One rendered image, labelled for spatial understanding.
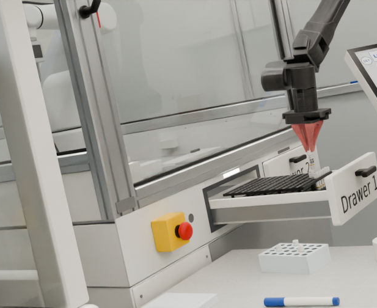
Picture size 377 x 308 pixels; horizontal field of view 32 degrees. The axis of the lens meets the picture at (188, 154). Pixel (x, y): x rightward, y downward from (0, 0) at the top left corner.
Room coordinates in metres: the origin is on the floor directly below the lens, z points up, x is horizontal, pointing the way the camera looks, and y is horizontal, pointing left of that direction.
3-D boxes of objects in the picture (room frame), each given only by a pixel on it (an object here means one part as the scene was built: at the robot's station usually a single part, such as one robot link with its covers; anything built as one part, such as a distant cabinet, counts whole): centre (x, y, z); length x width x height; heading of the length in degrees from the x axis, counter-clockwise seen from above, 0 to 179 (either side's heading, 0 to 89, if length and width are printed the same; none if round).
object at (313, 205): (1.62, -0.20, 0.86); 0.40 x 0.26 x 0.06; 54
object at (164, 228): (1.41, 0.07, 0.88); 0.07 x 0.05 x 0.07; 144
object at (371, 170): (1.48, -0.39, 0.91); 0.07 x 0.04 x 0.01; 144
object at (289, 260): (1.35, -0.18, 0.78); 0.12 x 0.08 x 0.04; 46
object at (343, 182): (1.50, -0.37, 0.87); 0.29 x 0.02 x 0.11; 144
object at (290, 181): (1.62, -0.21, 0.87); 0.22 x 0.18 x 0.06; 54
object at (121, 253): (2.00, 0.26, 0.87); 1.02 x 0.95 x 0.14; 144
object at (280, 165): (1.94, -0.29, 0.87); 0.29 x 0.02 x 0.11; 144
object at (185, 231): (1.39, 0.04, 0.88); 0.04 x 0.03 x 0.04; 144
